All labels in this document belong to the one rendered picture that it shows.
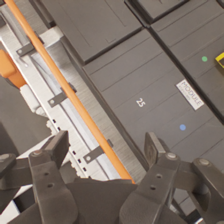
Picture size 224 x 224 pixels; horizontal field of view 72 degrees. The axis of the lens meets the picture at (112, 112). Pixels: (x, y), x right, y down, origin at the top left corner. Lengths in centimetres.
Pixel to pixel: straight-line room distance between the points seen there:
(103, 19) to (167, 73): 14
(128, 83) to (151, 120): 7
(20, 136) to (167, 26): 48
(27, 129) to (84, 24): 36
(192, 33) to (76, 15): 20
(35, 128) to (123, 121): 34
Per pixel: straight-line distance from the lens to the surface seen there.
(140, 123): 25
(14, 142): 56
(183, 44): 32
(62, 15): 33
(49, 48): 34
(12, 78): 36
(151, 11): 33
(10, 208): 51
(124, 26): 31
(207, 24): 36
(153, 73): 28
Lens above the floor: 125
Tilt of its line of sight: 80 degrees down
